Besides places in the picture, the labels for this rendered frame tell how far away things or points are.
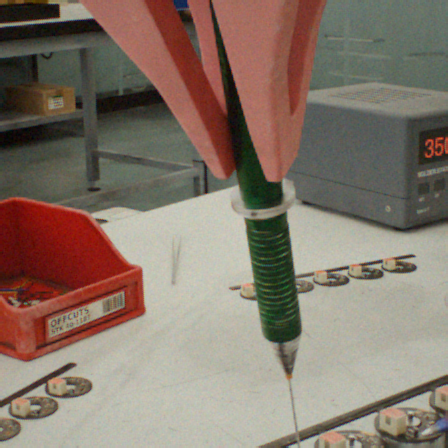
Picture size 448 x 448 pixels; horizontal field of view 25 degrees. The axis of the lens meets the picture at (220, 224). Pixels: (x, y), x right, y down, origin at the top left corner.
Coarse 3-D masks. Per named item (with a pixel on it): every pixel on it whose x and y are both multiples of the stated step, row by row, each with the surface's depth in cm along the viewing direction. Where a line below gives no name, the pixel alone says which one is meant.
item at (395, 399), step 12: (432, 384) 39; (444, 384) 39; (396, 396) 38; (408, 396) 38; (360, 408) 37; (372, 408) 37; (384, 408) 37; (336, 420) 36; (348, 420) 36; (300, 432) 35; (312, 432) 35; (324, 432) 35; (264, 444) 34; (276, 444) 34; (288, 444) 34
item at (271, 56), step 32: (224, 0) 19; (256, 0) 19; (288, 0) 19; (320, 0) 23; (224, 32) 20; (256, 32) 20; (288, 32) 20; (256, 64) 21; (288, 64) 24; (256, 96) 22; (288, 96) 23; (256, 128) 22; (288, 128) 23; (288, 160) 24
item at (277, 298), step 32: (224, 64) 23; (224, 96) 24; (256, 160) 24; (256, 192) 25; (288, 192) 25; (256, 224) 25; (288, 224) 26; (256, 256) 26; (288, 256) 26; (256, 288) 27; (288, 288) 26; (288, 320) 27
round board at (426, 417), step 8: (400, 408) 37; (408, 408) 37; (416, 408) 37; (376, 416) 36; (416, 416) 36; (424, 416) 36; (432, 416) 36; (440, 416) 36; (376, 424) 36; (424, 424) 36; (432, 424) 35; (384, 432) 35; (408, 432) 35; (416, 432) 35; (400, 440) 35; (408, 440) 35; (416, 440) 35; (424, 440) 35; (432, 440) 35
